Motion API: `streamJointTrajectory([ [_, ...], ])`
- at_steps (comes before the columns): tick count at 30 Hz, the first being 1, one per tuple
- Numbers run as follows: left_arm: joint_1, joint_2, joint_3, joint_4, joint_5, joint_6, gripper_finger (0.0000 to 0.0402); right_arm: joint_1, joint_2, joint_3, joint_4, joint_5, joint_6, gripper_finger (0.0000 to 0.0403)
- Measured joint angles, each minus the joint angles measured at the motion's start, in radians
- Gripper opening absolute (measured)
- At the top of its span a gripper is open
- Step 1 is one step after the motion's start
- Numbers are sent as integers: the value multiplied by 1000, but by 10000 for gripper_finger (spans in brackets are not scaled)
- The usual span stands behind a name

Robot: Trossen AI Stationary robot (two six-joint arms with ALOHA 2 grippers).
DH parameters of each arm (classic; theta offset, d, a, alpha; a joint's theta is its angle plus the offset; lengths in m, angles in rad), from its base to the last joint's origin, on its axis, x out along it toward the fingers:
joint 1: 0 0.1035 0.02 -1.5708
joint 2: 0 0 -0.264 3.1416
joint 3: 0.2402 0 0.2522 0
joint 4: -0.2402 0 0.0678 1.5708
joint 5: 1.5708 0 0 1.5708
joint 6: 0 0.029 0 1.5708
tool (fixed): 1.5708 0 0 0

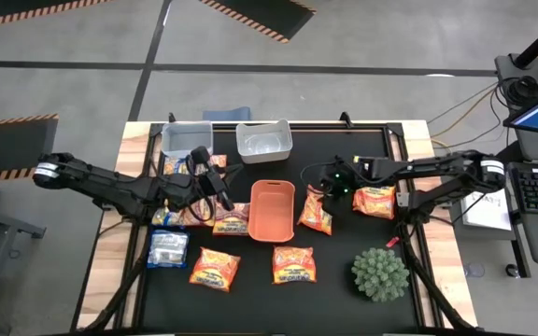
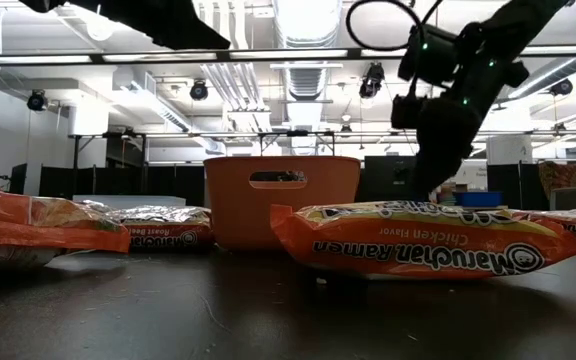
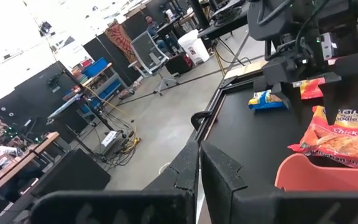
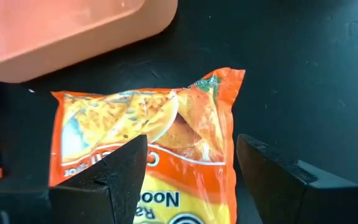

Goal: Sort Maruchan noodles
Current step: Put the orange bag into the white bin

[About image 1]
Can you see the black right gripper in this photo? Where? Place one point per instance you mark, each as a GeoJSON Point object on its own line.
{"type": "Point", "coordinates": [355, 179]}

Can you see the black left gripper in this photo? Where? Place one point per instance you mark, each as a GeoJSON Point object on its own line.
{"type": "Point", "coordinates": [215, 184]}

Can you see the orange Maruchan chicken ramen pack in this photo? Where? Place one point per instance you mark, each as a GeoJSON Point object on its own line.
{"type": "Point", "coordinates": [315, 214]}
{"type": "Point", "coordinates": [293, 266]}
{"type": "Point", "coordinates": [374, 203]}
{"type": "Point", "coordinates": [214, 270]}

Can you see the red Maruchan beef ramen pack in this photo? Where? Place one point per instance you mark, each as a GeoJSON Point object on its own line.
{"type": "Point", "coordinates": [200, 211]}
{"type": "Point", "coordinates": [220, 161]}
{"type": "Point", "coordinates": [231, 221]}

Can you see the blue Maruchan soy ramen pack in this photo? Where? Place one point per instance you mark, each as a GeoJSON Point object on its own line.
{"type": "Point", "coordinates": [166, 218]}
{"type": "Point", "coordinates": [174, 165]}
{"type": "Point", "coordinates": [168, 248]}

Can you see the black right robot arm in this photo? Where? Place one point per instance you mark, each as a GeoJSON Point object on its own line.
{"type": "Point", "coordinates": [437, 165]}

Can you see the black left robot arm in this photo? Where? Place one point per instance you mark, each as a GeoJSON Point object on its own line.
{"type": "Point", "coordinates": [110, 189]}

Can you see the white plastic bin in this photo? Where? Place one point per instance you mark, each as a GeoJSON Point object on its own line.
{"type": "Point", "coordinates": [264, 142]}

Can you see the translucent plastic bin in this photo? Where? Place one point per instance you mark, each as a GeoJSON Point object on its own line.
{"type": "Point", "coordinates": [187, 140]}

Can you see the orange plastic bin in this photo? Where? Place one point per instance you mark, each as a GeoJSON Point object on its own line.
{"type": "Point", "coordinates": [272, 212]}

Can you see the green artificial succulent plant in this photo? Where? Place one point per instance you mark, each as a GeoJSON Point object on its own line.
{"type": "Point", "coordinates": [380, 275]}

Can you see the white paper sheet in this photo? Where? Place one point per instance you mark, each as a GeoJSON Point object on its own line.
{"type": "Point", "coordinates": [484, 210]}

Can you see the black hazard-striped floor mat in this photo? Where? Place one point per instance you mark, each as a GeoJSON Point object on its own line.
{"type": "Point", "coordinates": [17, 7]}
{"type": "Point", "coordinates": [7, 149]}
{"type": "Point", "coordinates": [259, 16]}

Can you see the grey equipment box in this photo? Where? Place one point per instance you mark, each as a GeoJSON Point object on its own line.
{"type": "Point", "coordinates": [512, 70]}

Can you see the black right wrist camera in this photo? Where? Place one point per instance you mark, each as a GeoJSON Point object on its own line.
{"type": "Point", "coordinates": [334, 175]}

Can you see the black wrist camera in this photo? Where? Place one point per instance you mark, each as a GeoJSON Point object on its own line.
{"type": "Point", "coordinates": [201, 155]}
{"type": "Point", "coordinates": [334, 175]}

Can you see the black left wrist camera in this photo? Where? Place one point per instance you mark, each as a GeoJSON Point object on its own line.
{"type": "Point", "coordinates": [201, 155]}

